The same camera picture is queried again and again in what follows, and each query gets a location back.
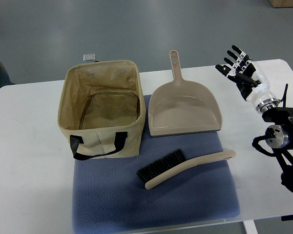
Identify yellow fabric bag black handle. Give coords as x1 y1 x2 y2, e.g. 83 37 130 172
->
58 60 146 160

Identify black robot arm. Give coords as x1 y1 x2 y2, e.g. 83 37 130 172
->
252 84 293 193

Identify white table leg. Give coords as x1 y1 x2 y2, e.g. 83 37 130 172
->
243 220 258 234

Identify beige hand broom black bristles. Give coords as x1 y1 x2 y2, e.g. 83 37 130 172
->
136 149 236 190

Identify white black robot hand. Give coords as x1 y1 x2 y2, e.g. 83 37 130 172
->
215 45 280 113

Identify blue textured mat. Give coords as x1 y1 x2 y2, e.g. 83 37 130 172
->
71 94 242 234

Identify cardboard box corner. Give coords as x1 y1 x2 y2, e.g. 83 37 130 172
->
269 0 293 8

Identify beige plastic dustpan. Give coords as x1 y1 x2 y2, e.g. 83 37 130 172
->
148 50 222 137

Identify small metal clip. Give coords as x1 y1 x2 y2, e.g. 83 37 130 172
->
83 53 96 62

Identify black table control panel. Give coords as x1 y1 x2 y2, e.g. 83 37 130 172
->
281 214 293 221

